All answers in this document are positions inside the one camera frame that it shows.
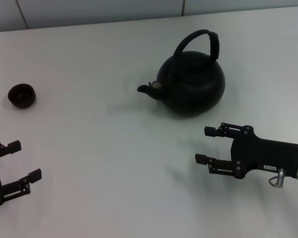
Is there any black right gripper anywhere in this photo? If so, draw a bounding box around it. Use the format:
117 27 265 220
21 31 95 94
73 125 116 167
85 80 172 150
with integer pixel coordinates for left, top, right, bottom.
195 122 298 179

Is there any small dark brown teacup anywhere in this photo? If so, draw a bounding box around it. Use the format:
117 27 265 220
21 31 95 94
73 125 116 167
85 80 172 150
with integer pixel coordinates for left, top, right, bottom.
7 83 37 109

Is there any black round teapot with handle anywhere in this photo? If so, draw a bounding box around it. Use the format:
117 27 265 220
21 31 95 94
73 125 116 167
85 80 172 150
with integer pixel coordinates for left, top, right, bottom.
137 29 226 118

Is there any right arm cable with plug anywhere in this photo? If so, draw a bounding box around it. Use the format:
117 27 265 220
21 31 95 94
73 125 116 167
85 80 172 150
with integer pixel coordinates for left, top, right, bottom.
268 168 287 189

